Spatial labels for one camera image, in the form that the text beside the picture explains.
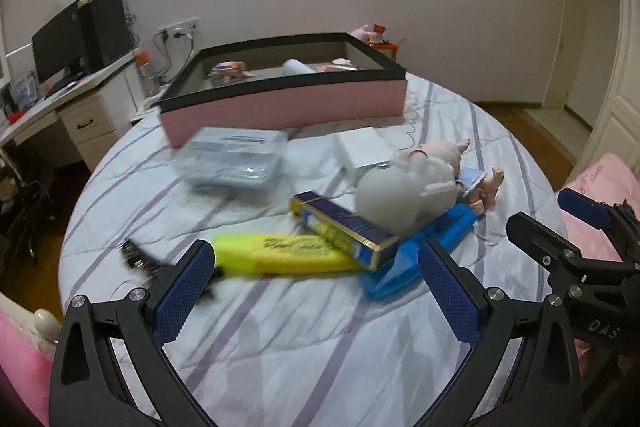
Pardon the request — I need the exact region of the blue tube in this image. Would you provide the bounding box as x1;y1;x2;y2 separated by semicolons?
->
361;202;476;300

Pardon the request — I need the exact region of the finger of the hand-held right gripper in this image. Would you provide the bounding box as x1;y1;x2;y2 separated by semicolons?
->
505;212;640;303
557;188;623;258

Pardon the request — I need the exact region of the black office chair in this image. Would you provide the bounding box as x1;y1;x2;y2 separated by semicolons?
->
0;177;56;268

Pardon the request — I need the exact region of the white plug charger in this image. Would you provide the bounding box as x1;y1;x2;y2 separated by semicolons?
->
336;127;396;180

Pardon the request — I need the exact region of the pink cloth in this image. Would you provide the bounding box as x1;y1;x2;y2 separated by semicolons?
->
0;297;58;427

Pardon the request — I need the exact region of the black computer monitor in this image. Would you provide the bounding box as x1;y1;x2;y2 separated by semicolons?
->
31;0;86;82

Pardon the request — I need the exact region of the bald white-head doll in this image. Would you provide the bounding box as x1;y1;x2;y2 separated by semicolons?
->
356;138;506;230

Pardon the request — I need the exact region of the round table with striped quilt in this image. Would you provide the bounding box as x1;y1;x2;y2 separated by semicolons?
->
57;77;583;427

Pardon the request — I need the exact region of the pink box with black rim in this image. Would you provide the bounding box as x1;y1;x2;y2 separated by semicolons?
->
159;32;407;148

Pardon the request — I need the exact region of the orange printed storage box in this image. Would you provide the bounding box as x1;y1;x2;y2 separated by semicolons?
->
372;38;401;62

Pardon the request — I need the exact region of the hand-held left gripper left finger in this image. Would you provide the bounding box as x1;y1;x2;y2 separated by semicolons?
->
48;239;217;427

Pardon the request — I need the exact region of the black power cable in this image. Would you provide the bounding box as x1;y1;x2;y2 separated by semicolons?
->
152;29;196;78

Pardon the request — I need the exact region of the white wardrobe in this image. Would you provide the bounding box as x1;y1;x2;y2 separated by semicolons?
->
575;0;640;168

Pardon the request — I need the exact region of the blue yellow card box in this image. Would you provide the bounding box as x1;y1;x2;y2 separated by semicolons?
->
291;191;401;270

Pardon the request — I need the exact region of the white desk with drawers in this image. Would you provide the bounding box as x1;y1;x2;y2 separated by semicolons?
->
0;49;141;172

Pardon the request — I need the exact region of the pink plush toy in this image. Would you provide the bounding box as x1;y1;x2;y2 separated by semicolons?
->
350;24;381;45

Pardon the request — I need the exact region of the white door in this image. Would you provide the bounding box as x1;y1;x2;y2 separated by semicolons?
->
542;0;601;110

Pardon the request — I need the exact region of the white wall power outlet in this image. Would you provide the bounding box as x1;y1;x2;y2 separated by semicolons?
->
159;19;201;40

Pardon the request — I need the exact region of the yellow highlighter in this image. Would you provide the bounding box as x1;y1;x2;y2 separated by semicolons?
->
212;232;368;278

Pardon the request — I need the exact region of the red-cap steel bottle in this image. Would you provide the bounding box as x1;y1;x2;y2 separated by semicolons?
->
137;51;158;98

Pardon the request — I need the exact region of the black computer tower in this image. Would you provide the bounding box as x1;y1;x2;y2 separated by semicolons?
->
80;0;132;70

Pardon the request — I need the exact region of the pink quilt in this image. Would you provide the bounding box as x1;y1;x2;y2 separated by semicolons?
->
560;152;640;427

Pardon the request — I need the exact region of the white round knob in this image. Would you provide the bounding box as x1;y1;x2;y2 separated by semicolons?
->
32;309;61;343

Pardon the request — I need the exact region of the blue white box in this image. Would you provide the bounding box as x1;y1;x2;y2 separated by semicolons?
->
12;72;38;105

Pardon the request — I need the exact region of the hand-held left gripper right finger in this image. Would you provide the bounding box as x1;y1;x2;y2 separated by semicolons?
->
417;241;583;427

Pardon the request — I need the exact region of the clear plastic box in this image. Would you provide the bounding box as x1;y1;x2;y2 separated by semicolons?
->
175;127;288;192

